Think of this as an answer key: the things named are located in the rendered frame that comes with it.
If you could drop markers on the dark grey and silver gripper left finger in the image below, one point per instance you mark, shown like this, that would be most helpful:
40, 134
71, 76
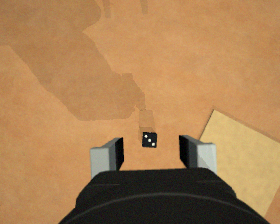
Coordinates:
108, 157

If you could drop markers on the tan square mat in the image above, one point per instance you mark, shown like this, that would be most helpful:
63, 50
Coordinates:
247, 160

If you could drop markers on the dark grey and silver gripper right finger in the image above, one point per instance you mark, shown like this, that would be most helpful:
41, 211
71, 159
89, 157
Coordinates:
195, 153

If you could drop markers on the black die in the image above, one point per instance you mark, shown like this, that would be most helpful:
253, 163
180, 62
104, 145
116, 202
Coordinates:
149, 139

